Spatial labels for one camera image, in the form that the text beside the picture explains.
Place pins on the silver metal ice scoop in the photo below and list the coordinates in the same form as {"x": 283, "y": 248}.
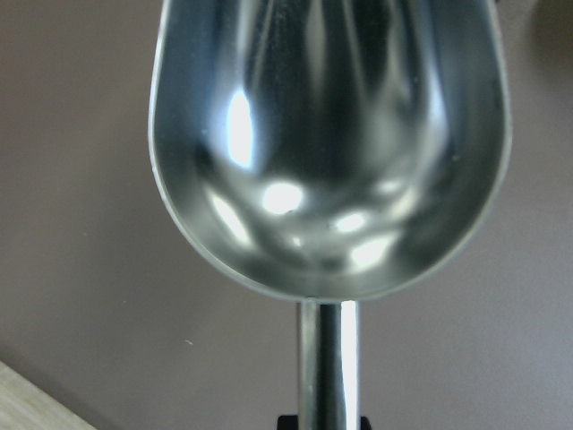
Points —
{"x": 327, "y": 153}

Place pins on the bamboo cutting board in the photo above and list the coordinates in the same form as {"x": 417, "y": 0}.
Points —
{"x": 25, "y": 406}

